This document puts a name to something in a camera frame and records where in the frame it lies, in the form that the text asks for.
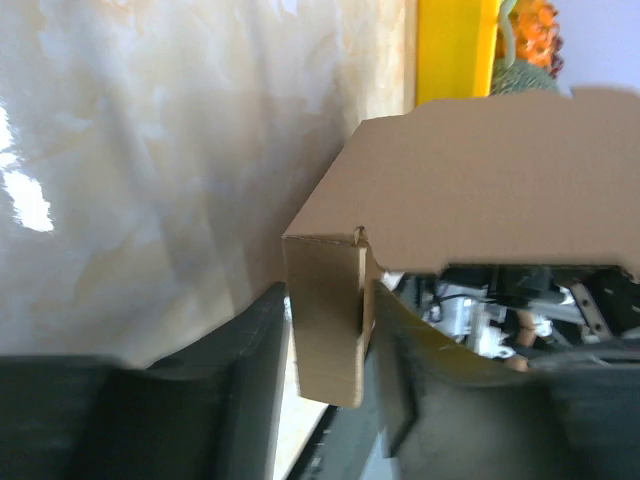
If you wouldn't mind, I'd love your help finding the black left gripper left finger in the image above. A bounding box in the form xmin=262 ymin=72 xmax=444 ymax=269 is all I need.
xmin=1 ymin=283 xmax=287 ymax=479

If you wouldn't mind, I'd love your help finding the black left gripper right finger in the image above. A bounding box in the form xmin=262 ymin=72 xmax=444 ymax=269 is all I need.
xmin=373 ymin=283 xmax=639 ymax=479

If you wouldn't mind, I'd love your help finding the brown cardboard box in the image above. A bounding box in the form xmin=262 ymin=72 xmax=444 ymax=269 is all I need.
xmin=282 ymin=88 xmax=639 ymax=407

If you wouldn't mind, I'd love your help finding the green melon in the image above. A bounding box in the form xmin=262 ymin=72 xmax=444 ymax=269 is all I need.
xmin=490 ymin=58 xmax=560 ymax=96

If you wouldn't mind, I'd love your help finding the yellow plastic tray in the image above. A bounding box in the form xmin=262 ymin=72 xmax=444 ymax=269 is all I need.
xmin=415 ymin=0 xmax=501 ymax=105

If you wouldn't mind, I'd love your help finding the orange pineapple with leaves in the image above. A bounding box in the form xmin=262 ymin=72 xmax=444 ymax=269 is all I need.
xmin=509 ymin=0 xmax=564 ymax=79

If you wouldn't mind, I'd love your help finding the green pear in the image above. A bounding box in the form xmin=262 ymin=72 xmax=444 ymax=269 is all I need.
xmin=499 ymin=0 xmax=517 ymax=68

